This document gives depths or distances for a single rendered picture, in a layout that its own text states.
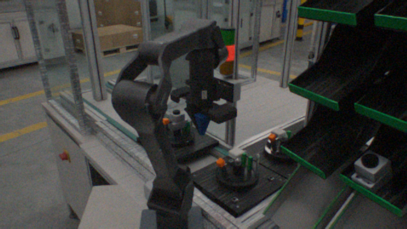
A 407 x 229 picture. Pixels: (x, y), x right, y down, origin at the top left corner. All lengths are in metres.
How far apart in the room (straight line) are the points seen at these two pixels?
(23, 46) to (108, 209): 5.31
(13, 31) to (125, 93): 5.72
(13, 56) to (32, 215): 3.98
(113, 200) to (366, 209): 0.79
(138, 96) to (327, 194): 0.56
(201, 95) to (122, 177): 0.67
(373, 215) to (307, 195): 0.15
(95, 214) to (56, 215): 1.45
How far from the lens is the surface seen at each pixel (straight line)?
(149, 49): 0.55
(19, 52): 6.28
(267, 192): 1.04
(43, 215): 2.64
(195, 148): 1.24
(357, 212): 0.87
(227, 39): 1.10
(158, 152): 0.60
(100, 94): 1.88
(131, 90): 0.51
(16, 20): 6.21
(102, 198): 1.23
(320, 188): 0.89
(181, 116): 1.25
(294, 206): 0.90
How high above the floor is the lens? 1.61
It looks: 26 degrees down
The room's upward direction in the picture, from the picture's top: straight up
